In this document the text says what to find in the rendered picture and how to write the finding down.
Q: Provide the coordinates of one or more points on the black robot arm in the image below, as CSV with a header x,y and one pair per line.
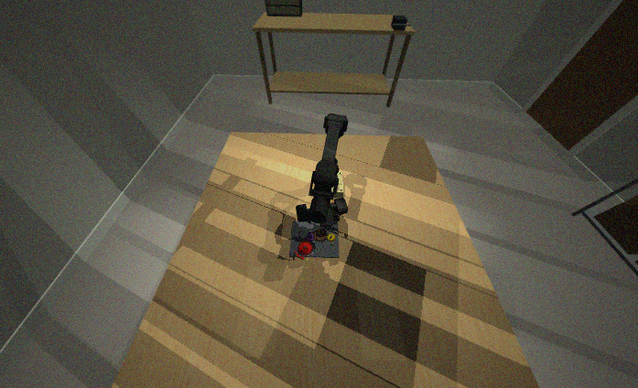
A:
x,y
325,175

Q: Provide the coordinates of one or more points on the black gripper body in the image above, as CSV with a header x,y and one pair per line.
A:
x,y
339,204

